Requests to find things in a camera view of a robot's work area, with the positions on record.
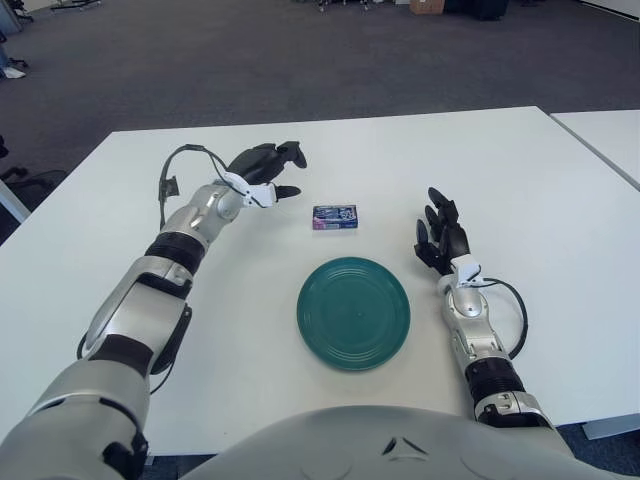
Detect white table frame foot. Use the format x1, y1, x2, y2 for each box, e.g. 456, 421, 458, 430
582, 419, 640, 441

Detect black upper arm cable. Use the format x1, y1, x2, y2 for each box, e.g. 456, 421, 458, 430
77, 324, 176, 396

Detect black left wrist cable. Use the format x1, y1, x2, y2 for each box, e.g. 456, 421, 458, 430
157, 143, 231, 226

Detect white desk leg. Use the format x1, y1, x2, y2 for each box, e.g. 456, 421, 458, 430
0, 177, 32, 224

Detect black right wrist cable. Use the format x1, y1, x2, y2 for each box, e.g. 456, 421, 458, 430
479, 277, 529, 359

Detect round green plate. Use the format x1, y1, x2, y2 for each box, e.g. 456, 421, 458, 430
296, 256, 412, 372

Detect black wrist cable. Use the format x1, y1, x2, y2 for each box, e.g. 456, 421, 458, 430
479, 277, 529, 359
157, 143, 231, 226

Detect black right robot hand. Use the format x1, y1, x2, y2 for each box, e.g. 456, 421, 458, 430
413, 187, 484, 286

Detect black office chair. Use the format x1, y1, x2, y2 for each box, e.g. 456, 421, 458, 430
0, 134, 69, 206

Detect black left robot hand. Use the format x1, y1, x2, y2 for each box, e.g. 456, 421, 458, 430
219, 141, 309, 209

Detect grey robot torso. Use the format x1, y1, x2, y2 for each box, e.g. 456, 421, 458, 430
179, 405, 621, 480

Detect black chair casters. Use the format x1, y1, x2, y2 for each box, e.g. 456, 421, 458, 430
314, 0, 374, 11

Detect blue purple gum box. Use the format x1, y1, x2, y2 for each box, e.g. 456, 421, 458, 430
311, 204, 361, 232

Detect large black bag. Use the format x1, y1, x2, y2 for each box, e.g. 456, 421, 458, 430
444, 0, 510, 21

